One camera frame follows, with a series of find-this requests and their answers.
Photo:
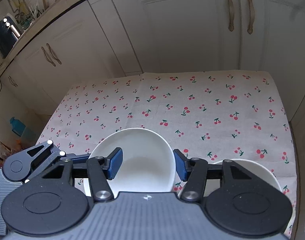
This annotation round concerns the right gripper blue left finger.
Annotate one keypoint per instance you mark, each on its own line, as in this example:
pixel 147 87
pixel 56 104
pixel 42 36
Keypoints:
pixel 100 170

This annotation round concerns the black air fryer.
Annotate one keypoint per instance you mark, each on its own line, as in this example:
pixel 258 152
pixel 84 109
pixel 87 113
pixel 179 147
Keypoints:
pixel 9 35

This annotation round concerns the cherry print tablecloth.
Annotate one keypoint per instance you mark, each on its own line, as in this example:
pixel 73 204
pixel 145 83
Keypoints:
pixel 210 115

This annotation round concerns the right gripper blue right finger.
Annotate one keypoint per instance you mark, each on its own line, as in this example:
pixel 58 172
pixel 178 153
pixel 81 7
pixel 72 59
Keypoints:
pixel 193 172

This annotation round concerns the white kitchen cabinets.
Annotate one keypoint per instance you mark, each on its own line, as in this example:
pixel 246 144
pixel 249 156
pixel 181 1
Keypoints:
pixel 76 40

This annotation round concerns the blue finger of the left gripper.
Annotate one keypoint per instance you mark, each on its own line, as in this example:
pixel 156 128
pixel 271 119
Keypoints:
pixel 77 158

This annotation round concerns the teal bottle on floor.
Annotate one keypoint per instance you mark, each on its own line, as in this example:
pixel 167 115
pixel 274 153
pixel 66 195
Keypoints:
pixel 18 127

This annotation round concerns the white ceramic bowl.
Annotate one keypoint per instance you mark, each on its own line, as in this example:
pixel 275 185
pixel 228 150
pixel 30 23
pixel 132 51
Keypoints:
pixel 148 161
pixel 244 168

